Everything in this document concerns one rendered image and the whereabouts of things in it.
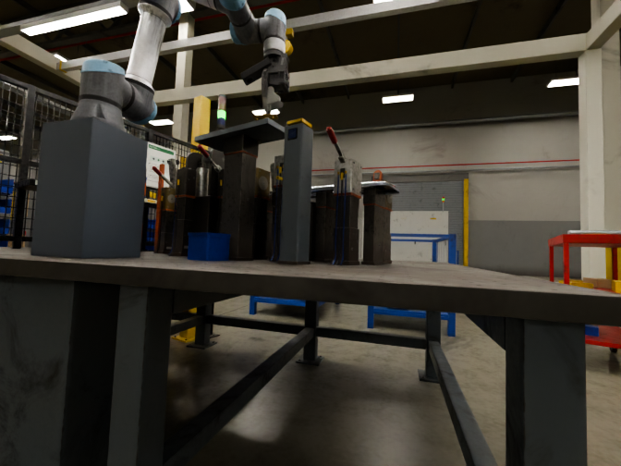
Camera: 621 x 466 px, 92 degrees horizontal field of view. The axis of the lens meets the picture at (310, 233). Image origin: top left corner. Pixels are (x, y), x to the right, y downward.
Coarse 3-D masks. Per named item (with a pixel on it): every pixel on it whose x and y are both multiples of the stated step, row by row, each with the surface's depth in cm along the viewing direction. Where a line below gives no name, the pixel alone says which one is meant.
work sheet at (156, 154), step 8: (152, 144) 211; (152, 152) 211; (160, 152) 215; (168, 152) 221; (152, 160) 211; (160, 160) 215; (168, 168) 221; (152, 176) 211; (168, 176) 221; (152, 184) 211
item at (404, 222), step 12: (396, 216) 885; (408, 216) 876; (420, 216) 867; (432, 216) 859; (444, 216) 851; (396, 228) 883; (408, 228) 874; (420, 228) 865; (432, 228) 857; (444, 228) 848; (396, 252) 878; (408, 252) 870; (420, 252) 861
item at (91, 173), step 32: (64, 128) 88; (96, 128) 87; (64, 160) 87; (96, 160) 87; (128, 160) 97; (64, 192) 87; (96, 192) 87; (128, 192) 98; (64, 224) 86; (96, 224) 87; (128, 224) 98; (64, 256) 85; (96, 256) 87; (128, 256) 98
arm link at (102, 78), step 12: (96, 60) 94; (84, 72) 93; (96, 72) 93; (108, 72) 95; (120, 72) 98; (84, 84) 93; (96, 84) 93; (108, 84) 95; (120, 84) 99; (108, 96) 95; (120, 96) 99; (132, 96) 104
